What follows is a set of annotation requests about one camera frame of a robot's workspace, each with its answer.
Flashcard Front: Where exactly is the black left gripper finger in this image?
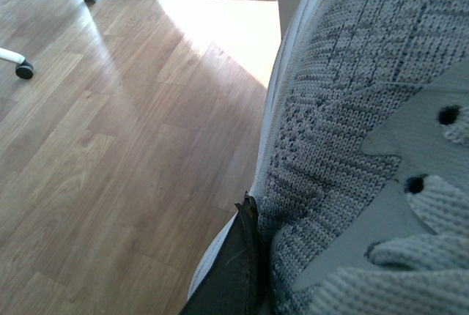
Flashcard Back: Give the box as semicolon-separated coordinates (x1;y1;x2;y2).
180;194;269;314

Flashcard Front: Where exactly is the grey office chair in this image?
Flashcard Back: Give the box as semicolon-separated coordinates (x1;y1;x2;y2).
0;48;34;80

